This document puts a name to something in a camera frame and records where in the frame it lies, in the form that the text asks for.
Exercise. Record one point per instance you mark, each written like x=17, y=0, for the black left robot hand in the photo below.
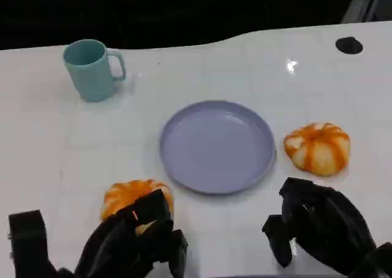
x=122, y=247

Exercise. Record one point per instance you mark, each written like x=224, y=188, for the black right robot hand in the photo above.
x=324, y=226

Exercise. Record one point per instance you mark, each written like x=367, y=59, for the orange and white bread roll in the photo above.
x=122, y=195
x=318, y=151

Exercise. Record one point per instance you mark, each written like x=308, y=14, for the lilac plate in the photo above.
x=216, y=148

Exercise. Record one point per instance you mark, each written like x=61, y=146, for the pale green mug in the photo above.
x=90, y=76

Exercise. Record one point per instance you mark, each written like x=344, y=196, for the black table grommet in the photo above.
x=349, y=45

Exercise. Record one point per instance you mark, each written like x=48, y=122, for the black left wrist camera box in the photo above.
x=27, y=238

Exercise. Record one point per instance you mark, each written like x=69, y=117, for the grey metal frame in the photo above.
x=364, y=2

